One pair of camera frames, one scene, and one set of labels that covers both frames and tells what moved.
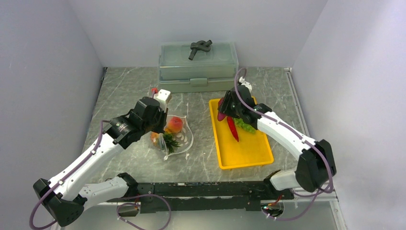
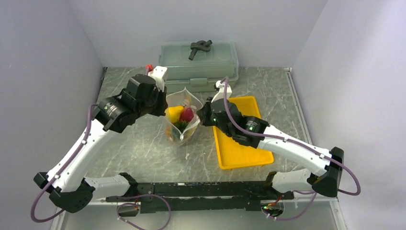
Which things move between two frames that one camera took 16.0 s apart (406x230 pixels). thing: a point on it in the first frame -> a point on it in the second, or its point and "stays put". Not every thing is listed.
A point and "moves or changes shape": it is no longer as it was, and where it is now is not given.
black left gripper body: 157,124 -> 156,106
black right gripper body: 229,108 -> 208,119
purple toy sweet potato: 220,115 moves or changes shape
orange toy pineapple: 166,139 -> 174,131
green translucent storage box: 213,71 stays put
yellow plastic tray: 252,149 stays put
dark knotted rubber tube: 200,45 stays put
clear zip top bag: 177,138 -> 182,117
